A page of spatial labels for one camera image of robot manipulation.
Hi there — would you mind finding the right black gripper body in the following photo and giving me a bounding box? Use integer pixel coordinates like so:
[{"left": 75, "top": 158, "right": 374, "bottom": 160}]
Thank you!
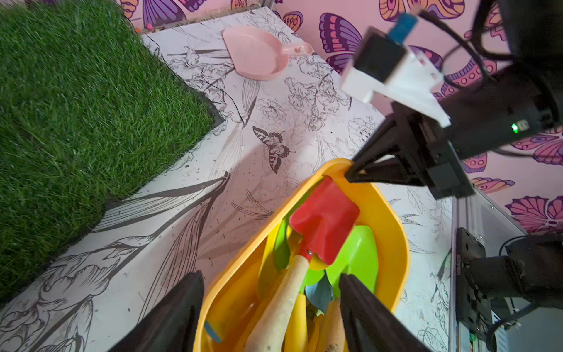
[{"left": 391, "top": 102, "right": 474, "bottom": 199}]

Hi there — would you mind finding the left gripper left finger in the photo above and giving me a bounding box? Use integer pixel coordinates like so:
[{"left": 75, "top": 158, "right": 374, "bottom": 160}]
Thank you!
[{"left": 111, "top": 271, "right": 205, "bottom": 351}]

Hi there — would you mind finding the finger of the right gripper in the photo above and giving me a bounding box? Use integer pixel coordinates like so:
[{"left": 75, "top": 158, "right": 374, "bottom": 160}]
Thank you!
[
  {"left": 352, "top": 115, "right": 397, "bottom": 173},
  {"left": 345, "top": 157, "right": 418, "bottom": 185}
]

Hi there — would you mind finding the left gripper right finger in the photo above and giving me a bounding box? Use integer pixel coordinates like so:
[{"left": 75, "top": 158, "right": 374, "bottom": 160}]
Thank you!
[{"left": 339, "top": 274, "right": 429, "bottom": 352}]

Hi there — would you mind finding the green trowel wooden handle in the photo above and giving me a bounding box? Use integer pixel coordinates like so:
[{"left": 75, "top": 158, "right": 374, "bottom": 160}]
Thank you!
[{"left": 303, "top": 225, "right": 380, "bottom": 352}]

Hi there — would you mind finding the yellow plastic storage box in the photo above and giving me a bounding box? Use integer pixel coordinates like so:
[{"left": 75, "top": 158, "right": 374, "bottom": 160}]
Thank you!
[{"left": 194, "top": 158, "right": 410, "bottom": 351}]

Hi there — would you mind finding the red shovel wooden handle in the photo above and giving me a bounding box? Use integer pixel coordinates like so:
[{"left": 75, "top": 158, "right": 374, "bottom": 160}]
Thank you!
[{"left": 244, "top": 175, "right": 361, "bottom": 352}]

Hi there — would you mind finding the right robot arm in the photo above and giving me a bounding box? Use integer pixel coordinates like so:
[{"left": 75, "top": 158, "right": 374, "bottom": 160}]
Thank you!
[{"left": 345, "top": 1, "right": 562, "bottom": 309}]

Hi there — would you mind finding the yellow plastic shovel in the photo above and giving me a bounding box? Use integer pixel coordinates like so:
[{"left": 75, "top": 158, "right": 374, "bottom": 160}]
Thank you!
[{"left": 284, "top": 293, "right": 309, "bottom": 352}]

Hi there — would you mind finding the pink plastic dustpan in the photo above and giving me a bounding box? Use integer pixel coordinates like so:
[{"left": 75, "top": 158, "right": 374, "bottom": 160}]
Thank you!
[{"left": 222, "top": 26, "right": 313, "bottom": 81}]

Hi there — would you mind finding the artificial grass mat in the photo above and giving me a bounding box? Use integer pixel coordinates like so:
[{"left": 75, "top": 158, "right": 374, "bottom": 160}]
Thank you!
[{"left": 1, "top": 1, "right": 218, "bottom": 304}]

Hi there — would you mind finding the blue trowel white handle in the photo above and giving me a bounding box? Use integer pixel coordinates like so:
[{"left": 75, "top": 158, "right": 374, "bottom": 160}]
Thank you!
[{"left": 305, "top": 275, "right": 334, "bottom": 314}]

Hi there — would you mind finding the aluminium frame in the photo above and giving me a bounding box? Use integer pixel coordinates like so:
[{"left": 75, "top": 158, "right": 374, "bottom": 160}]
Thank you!
[{"left": 449, "top": 191, "right": 526, "bottom": 351}]

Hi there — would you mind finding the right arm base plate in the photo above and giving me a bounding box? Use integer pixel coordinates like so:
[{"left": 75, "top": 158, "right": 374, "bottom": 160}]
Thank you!
[{"left": 455, "top": 227, "right": 493, "bottom": 345}]

